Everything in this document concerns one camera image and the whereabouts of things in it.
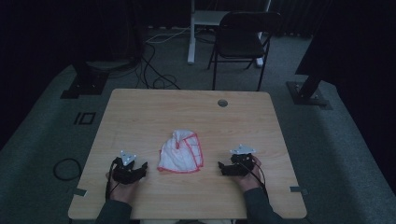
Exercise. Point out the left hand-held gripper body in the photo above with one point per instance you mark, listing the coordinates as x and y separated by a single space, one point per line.
124 174

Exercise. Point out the black folding chair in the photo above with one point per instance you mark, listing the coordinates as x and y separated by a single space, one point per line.
239 43

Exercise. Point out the person's left hand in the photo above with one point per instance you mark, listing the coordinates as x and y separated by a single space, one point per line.
123 191

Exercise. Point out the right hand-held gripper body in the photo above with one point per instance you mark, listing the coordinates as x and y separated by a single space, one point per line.
242 164

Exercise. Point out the grey tape strip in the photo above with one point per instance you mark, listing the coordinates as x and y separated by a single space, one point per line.
80 192
298 189

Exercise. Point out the black stand with square base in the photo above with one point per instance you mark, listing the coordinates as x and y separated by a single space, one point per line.
85 84

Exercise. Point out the grey table grommet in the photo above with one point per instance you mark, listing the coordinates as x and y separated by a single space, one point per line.
222 103

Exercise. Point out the white cloth with red grid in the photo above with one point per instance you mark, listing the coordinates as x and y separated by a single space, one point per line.
180 155

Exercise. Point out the white desk frame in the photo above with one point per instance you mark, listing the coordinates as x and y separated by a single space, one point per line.
192 37

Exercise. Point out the black slanted stand with base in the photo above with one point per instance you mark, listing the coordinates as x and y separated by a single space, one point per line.
306 93

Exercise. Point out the person's right hand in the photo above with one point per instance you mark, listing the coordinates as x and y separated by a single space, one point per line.
249 182

